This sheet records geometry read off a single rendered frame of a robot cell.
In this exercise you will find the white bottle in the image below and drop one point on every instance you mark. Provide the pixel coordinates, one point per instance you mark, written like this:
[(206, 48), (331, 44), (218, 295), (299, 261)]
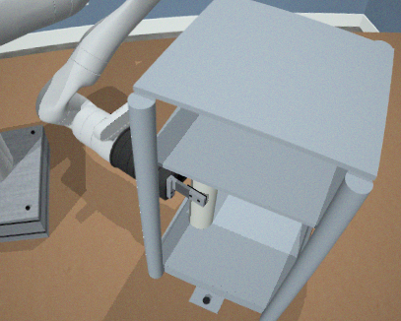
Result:
[(202, 217)]

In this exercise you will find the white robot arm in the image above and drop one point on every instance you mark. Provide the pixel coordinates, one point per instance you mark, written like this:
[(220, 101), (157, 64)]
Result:
[(83, 68)]

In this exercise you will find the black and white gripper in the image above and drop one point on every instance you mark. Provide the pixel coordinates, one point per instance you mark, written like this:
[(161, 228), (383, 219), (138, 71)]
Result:
[(112, 141)]

